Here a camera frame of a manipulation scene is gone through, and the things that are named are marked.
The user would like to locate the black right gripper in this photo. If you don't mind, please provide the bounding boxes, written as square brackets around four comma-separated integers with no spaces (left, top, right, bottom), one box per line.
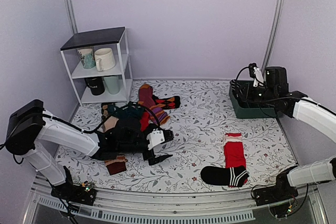
[237,83,278,106]

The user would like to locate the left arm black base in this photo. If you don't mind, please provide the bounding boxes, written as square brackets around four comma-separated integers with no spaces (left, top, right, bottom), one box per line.
[51,166,97,206]

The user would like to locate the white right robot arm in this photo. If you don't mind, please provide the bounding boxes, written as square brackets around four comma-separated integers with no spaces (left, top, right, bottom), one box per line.
[230,63,335,201]

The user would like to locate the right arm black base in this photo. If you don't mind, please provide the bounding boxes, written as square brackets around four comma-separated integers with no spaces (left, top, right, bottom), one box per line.
[250,165,298,218]

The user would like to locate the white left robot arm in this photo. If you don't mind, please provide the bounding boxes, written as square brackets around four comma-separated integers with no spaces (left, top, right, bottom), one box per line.
[1,99,174,200]

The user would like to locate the green divided organizer tray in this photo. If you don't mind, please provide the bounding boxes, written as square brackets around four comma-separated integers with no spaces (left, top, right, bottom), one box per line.
[229,80,283,119]

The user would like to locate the beige maroon striped sock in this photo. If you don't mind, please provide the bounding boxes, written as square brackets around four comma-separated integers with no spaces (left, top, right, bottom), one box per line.
[102,116,128,175]

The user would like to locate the long red sock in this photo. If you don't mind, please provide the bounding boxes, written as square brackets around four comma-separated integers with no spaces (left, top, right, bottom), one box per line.
[140,112,150,132]

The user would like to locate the floral white table mat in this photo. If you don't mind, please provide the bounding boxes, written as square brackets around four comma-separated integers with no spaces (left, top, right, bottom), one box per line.
[56,80,297,193]

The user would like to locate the dark teal sock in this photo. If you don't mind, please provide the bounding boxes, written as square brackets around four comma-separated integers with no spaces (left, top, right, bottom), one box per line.
[102,102,144,122]

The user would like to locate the black orange argyle sock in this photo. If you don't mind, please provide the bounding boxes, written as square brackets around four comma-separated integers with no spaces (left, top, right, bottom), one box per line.
[152,95,181,110]

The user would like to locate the maroon purple striped sock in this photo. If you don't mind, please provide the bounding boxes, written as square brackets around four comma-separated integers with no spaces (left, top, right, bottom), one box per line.
[138,83,170,125]

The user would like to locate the black sock white stripes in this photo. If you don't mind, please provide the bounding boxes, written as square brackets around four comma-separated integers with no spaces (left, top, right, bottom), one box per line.
[201,166,249,187]

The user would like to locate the pale green mug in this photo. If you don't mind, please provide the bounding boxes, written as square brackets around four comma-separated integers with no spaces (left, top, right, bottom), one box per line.
[103,76,120,95]

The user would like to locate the black mug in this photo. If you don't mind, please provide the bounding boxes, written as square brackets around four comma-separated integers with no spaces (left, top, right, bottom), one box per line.
[85,77,105,96]

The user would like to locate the white shelf black top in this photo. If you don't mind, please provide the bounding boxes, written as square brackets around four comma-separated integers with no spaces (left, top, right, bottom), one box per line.
[60,27,133,106]

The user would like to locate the cream ceramic mug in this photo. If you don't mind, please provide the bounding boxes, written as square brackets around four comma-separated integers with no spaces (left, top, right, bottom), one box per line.
[94,48,116,72]

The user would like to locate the teal patterned mug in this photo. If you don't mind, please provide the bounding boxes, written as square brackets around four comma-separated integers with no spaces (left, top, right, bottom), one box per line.
[77,47,96,69]

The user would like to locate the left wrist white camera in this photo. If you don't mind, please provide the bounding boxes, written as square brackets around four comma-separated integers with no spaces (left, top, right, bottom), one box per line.
[146,129,165,151]

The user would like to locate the right metal corner post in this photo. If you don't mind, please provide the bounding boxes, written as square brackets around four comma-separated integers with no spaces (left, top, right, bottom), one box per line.
[261,0,285,74]

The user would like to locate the aluminium front rail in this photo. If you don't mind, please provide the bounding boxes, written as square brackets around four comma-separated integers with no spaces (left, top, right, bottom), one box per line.
[22,174,329,224]

